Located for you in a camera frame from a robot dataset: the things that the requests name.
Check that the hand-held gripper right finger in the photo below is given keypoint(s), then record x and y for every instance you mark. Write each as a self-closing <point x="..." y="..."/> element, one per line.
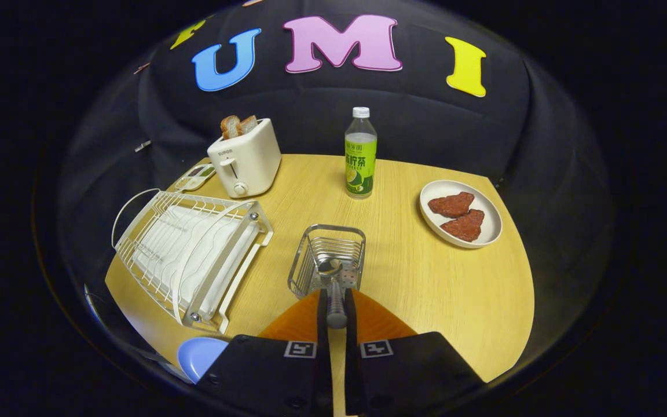
<point x="409" y="376"/>

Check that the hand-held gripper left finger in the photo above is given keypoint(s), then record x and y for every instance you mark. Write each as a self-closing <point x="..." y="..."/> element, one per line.
<point x="275" y="376"/>

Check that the blue plate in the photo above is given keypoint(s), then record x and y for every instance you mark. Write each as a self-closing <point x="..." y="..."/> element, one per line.
<point x="197" y="356"/>

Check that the metal spoon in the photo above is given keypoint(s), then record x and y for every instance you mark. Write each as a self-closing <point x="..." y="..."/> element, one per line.
<point x="337" y="307"/>

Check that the white plate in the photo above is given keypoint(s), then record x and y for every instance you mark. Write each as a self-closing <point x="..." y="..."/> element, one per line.
<point x="487" y="229"/>

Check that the divided seasoning dish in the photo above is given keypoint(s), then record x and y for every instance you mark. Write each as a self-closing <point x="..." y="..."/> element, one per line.
<point x="195" y="176"/>

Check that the white drip tray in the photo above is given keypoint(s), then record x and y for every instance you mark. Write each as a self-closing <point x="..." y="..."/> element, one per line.
<point x="194" y="255"/>

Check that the red meat slice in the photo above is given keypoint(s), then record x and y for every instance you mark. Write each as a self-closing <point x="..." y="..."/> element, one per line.
<point x="464" y="226"/>
<point x="452" y="204"/>

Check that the white toaster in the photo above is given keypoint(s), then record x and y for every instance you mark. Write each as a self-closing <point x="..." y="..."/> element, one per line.
<point x="249" y="165"/>

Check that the green label drink bottle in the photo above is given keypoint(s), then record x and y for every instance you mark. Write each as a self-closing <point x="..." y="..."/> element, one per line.
<point x="360" y="162"/>

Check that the toasted bread slice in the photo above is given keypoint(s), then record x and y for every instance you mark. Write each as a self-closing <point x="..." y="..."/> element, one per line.
<point x="249" y="123"/>
<point x="230" y="127"/>

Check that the white clip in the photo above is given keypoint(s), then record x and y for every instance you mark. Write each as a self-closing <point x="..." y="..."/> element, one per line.
<point x="142" y="145"/>

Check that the pink clip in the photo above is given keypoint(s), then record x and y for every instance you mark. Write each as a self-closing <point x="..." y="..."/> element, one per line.
<point x="141" y="68"/>

